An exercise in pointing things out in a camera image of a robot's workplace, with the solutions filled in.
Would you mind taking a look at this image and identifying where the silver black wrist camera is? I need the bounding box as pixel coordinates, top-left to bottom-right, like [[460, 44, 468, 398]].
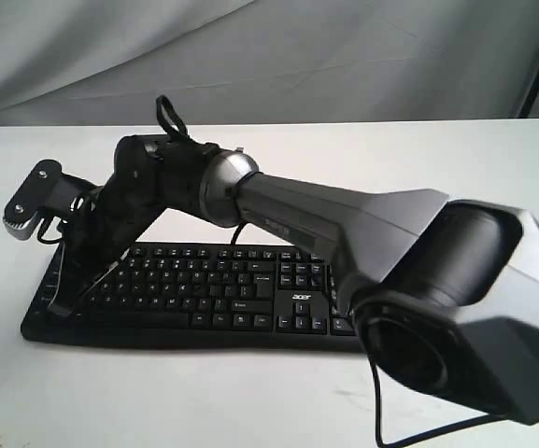
[[3, 159, 97, 241]]

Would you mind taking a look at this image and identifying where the black acer keyboard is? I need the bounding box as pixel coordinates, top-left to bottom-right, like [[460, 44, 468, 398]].
[[21, 242, 362, 354]]

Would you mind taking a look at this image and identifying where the grey backdrop cloth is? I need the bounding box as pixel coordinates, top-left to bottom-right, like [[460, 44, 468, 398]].
[[0, 1, 539, 126]]

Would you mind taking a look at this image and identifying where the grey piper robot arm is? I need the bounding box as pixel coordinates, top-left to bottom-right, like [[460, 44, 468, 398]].
[[50, 135, 539, 424]]

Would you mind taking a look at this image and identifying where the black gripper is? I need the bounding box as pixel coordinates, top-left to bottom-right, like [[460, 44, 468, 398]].
[[48, 186, 163, 318]]

